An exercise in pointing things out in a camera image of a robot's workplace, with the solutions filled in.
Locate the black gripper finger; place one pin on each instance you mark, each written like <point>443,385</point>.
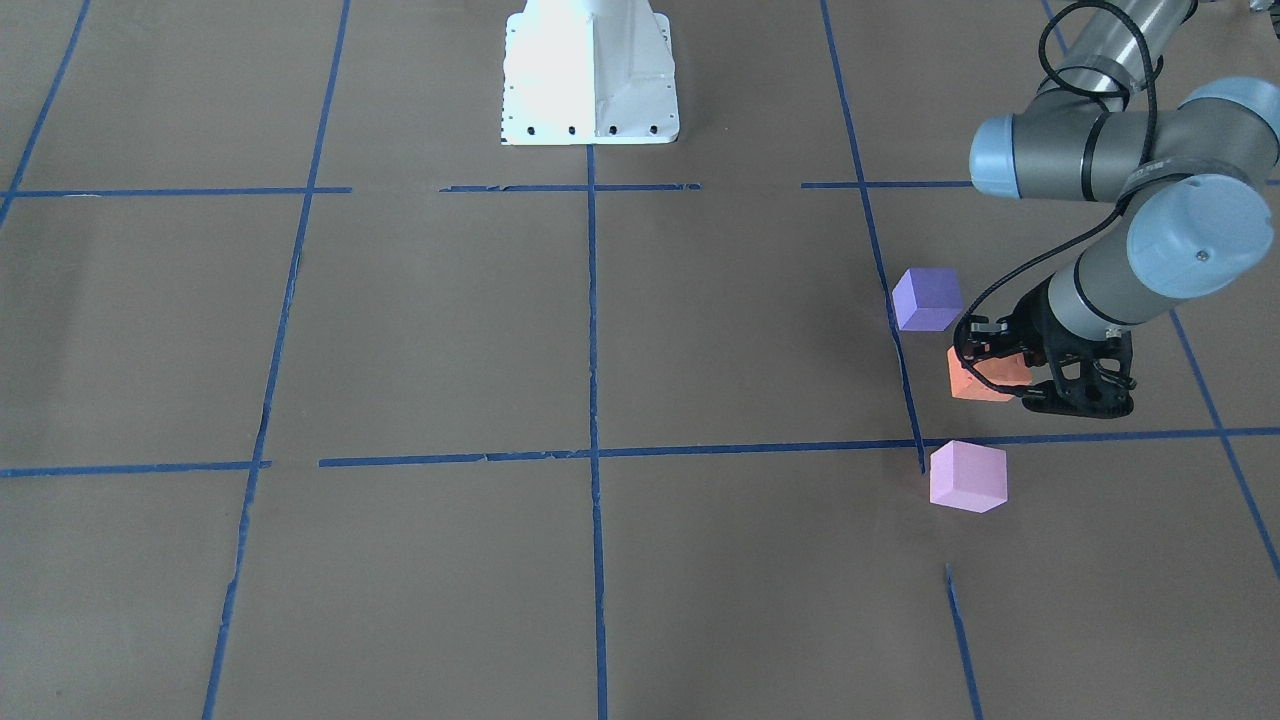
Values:
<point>978,338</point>
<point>1036,392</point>

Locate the orange foam cube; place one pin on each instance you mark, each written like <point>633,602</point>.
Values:
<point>975,385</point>

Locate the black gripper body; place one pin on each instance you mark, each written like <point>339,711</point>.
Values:
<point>1029,316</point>

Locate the white pedestal column base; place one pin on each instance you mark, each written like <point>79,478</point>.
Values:
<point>588,73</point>

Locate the dark purple foam cube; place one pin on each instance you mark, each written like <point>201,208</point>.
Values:
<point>927,299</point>

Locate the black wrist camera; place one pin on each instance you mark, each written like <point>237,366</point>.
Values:
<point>1088,378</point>

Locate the light pink foam cube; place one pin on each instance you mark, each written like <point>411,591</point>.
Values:
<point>968,477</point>

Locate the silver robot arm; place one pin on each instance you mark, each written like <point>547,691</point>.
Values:
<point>1187,213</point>

